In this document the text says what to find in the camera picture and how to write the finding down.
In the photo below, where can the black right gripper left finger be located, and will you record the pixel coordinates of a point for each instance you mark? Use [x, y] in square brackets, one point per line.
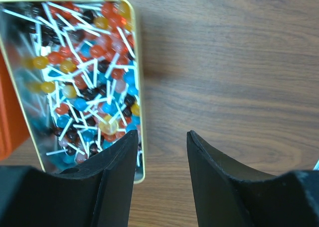
[95, 193]

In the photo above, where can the orange tin of lollipops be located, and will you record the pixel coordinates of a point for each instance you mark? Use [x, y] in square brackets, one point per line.
[13, 129]

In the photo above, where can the gold tin of lollipops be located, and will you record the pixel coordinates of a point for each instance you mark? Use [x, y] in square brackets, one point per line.
[76, 69]

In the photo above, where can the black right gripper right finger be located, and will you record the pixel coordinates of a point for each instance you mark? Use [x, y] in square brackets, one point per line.
[228, 193]

